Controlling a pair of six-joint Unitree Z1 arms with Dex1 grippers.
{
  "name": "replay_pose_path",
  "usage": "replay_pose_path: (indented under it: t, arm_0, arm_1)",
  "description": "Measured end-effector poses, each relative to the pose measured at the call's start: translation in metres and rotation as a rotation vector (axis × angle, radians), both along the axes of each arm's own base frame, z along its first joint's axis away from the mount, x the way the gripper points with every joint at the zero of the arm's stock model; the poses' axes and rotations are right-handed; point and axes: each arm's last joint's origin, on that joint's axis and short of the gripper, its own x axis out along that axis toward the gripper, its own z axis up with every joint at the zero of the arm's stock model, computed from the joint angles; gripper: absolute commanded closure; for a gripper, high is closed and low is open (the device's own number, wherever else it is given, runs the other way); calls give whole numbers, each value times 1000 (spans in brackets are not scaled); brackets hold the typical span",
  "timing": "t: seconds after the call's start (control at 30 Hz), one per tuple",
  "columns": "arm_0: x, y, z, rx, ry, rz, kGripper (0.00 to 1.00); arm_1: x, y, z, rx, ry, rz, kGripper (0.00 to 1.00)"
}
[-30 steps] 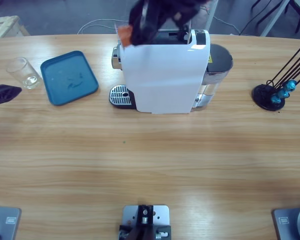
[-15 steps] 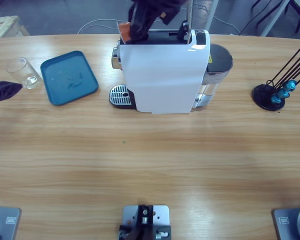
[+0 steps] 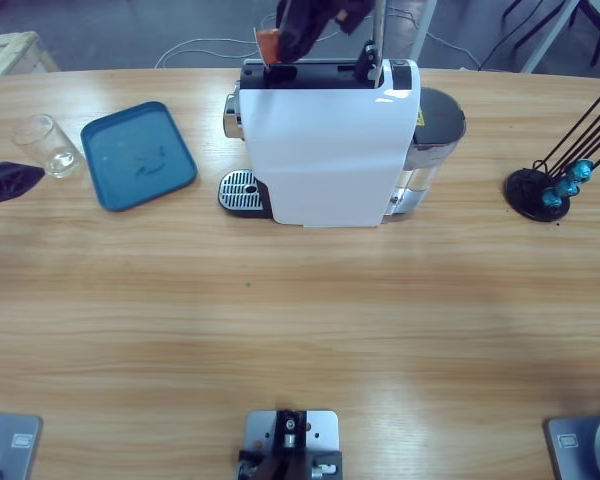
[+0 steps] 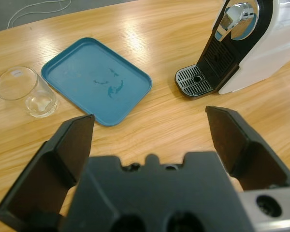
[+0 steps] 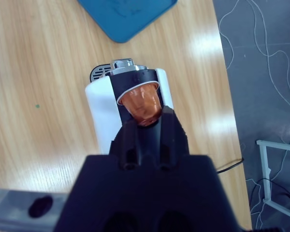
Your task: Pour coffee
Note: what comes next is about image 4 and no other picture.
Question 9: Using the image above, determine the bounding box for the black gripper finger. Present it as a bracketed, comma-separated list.
[205, 105, 290, 193]
[0, 114, 95, 232]

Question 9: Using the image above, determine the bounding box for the clear drinking glass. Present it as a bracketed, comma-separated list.
[0, 66, 60, 118]

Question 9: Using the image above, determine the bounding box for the white capsule coffee machine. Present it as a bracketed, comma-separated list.
[175, 0, 290, 101]

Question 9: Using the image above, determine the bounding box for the teal plastic tray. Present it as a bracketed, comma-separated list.
[40, 37, 153, 128]

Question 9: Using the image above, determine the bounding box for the white floor cable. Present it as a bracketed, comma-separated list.
[7, 0, 72, 29]

